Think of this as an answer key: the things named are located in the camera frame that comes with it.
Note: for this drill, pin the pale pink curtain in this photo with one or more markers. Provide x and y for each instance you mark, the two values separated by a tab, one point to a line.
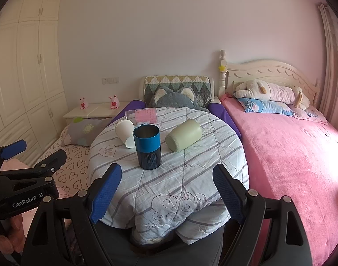
334	69

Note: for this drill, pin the blue cartoon pillow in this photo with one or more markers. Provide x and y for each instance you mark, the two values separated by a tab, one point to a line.
266	107

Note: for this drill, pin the white wall socket panel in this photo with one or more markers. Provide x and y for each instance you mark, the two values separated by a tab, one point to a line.
110	80

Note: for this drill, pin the patchwork quilted headboard cover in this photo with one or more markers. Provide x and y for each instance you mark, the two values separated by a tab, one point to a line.
174	81

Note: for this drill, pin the striped cloth covered table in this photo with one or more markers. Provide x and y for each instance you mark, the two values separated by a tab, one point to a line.
171	191

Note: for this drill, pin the heart print bed sheet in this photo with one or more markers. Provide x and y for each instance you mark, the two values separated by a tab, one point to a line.
73	169

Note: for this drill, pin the blue and black metal cup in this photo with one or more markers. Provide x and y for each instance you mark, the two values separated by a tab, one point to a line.
147	149

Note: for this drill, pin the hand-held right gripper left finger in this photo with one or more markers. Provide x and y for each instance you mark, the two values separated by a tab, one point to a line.
105	196

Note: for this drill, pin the white paper cup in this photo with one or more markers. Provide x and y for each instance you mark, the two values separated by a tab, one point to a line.
124	133

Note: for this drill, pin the person's left hand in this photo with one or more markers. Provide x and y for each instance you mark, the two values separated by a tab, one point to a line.
2	242

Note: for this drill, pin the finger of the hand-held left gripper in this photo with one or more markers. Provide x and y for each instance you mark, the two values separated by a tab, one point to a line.
13	147
47	164

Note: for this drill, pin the yellow star sticker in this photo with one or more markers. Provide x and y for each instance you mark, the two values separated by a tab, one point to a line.
221	68

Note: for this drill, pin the dark grey cloth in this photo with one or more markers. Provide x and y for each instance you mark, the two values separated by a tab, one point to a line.
158	255

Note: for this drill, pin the grey plush animal cushion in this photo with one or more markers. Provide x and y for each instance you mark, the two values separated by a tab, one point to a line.
171	98

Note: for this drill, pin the cream wardrobe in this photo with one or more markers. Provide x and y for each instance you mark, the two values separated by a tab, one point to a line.
22	69

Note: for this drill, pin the purple bed sheet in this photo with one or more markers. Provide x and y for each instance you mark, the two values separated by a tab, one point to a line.
221	111

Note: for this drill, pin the clear box with pink paper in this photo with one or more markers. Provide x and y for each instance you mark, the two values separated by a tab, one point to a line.
142	115

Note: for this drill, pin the grey flower pillow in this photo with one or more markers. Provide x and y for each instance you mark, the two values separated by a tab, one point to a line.
85	129

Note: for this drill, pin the green mug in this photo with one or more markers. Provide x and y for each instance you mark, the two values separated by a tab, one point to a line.
182	137

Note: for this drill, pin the pink fleece blanket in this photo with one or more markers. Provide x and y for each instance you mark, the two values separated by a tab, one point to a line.
282	158

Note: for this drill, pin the white carved wooden headboard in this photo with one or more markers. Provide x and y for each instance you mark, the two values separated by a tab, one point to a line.
268	70

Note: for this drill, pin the white and pink plush toy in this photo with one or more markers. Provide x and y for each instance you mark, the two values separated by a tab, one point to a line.
274	92

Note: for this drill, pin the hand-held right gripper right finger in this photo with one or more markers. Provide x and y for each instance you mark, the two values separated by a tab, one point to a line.
229	196

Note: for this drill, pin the pink printed pillow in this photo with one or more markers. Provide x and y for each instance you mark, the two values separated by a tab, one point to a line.
310	115

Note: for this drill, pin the cream nightstand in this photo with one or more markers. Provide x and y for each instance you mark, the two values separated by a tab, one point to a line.
99	110

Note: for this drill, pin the pink rabbit figurine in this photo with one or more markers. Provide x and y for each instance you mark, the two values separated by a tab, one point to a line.
113	103
83	104

